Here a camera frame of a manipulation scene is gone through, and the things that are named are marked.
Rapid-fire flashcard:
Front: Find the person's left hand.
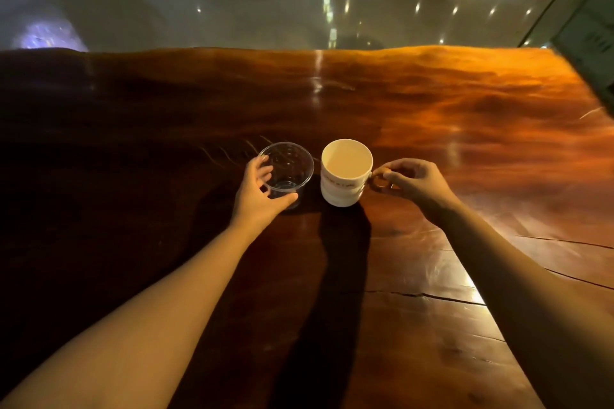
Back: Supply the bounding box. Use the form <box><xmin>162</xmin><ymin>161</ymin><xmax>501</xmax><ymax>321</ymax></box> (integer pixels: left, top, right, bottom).
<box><xmin>229</xmin><ymin>155</ymin><xmax>299</xmax><ymax>236</ymax></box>

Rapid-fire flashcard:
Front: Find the person's right hand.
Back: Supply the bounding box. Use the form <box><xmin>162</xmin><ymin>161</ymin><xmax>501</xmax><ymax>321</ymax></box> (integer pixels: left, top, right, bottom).
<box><xmin>372</xmin><ymin>158</ymin><xmax>456</xmax><ymax>219</ymax></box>

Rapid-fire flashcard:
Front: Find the clear plastic cup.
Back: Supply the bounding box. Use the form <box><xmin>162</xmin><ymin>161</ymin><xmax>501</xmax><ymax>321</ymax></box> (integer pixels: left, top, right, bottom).
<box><xmin>258</xmin><ymin>142</ymin><xmax>315</xmax><ymax>210</ymax></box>

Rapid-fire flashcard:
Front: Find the white ceramic mug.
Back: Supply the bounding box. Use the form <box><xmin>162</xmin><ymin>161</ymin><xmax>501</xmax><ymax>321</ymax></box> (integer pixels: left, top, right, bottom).
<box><xmin>320</xmin><ymin>138</ymin><xmax>387</xmax><ymax>208</ymax></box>

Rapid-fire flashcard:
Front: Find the person's left forearm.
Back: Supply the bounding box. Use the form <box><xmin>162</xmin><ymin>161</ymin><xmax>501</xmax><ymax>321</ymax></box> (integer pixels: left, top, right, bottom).
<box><xmin>0</xmin><ymin>223</ymin><xmax>255</xmax><ymax>409</ymax></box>

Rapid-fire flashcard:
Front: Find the person's right forearm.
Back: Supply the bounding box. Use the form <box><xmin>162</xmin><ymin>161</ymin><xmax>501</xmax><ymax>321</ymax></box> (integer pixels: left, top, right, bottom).
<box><xmin>424</xmin><ymin>205</ymin><xmax>614</xmax><ymax>409</ymax></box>

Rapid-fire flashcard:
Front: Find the grey pillar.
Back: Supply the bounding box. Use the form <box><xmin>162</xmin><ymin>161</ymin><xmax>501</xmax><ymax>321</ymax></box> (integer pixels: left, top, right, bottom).
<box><xmin>520</xmin><ymin>0</ymin><xmax>614</xmax><ymax>117</ymax></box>

